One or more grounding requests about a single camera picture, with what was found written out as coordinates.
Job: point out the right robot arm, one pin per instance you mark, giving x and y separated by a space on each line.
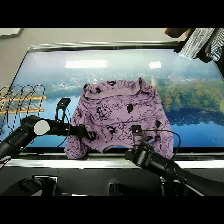
173 170

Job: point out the brown clothes hanger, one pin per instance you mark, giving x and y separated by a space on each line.
20 110
23 98

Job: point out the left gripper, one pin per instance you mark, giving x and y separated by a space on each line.
79 130

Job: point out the striped shirt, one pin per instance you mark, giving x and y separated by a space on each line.
196 41

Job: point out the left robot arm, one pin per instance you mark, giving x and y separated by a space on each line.
20 135

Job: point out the brown garment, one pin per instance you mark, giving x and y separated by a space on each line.
175 32

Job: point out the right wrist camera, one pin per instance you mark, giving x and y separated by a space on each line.
136 130

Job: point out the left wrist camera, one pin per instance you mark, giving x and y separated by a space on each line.
62 104

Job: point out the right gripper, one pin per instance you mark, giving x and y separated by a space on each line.
140 155

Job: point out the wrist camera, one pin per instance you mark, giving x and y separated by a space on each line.
136 130
62 104

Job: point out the purple patterned top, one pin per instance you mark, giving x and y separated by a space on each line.
120 113

